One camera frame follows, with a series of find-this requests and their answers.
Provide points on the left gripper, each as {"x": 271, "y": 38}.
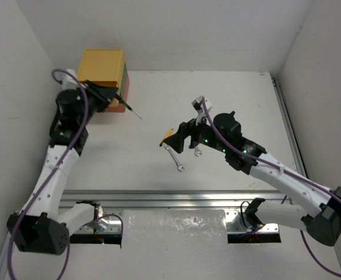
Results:
{"x": 97, "y": 93}

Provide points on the silver wrench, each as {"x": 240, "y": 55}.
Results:
{"x": 197, "y": 152}
{"x": 179, "y": 166}

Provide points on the green black screwdriver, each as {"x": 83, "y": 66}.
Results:
{"x": 126, "y": 105}

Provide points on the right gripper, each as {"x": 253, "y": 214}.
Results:
{"x": 176, "y": 140}

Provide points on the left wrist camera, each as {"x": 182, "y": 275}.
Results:
{"x": 67, "y": 79}

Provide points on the slim yellow utility knife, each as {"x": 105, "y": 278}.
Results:
{"x": 168, "y": 134}

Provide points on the aluminium rail frame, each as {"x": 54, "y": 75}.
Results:
{"x": 176, "y": 223}

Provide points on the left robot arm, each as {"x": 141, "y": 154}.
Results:
{"x": 39, "y": 227}

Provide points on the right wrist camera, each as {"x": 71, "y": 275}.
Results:
{"x": 202, "y": 105}

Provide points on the green drawer box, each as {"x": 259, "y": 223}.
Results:
{"x": 124, "y": 81}

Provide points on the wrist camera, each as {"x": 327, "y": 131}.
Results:
{"x": 67, "y": 79}
{"x": 202, "y": 105}

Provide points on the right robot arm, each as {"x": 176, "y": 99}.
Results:
{"x": 317, "y": 209}

